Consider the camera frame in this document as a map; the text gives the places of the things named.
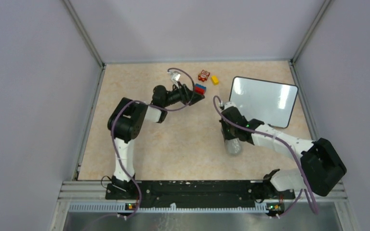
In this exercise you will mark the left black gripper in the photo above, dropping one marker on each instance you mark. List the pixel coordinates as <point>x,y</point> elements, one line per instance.
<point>188,96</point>

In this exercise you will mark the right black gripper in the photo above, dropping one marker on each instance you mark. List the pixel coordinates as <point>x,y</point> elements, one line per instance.
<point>226,135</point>

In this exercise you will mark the small whiteboard with black frame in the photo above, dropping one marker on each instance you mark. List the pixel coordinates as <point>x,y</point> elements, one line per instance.
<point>268,101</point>

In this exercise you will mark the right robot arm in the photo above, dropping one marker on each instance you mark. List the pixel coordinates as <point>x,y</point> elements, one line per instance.
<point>319,167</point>

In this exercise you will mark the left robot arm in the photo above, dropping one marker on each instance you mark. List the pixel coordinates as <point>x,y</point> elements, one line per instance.
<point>125,124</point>

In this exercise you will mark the red and blue toy brick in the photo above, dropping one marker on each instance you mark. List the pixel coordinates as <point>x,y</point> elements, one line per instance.
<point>200,89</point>

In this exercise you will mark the red owl toy block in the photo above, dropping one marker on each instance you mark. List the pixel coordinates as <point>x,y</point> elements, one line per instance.
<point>203,75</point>

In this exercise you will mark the yellow toy brick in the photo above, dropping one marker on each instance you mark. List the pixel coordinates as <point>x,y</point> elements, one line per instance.
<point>215,80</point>

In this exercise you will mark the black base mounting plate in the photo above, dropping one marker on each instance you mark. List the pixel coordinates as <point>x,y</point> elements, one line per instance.
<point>197,193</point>

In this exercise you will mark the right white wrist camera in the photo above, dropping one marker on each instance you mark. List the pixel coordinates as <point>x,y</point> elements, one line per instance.
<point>223,106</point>

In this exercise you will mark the white cable duct strip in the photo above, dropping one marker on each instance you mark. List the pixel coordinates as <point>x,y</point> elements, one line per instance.
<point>118,207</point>

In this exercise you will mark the aluminium frame rail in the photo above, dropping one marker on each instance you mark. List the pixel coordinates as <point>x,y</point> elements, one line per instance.
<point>288,211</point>

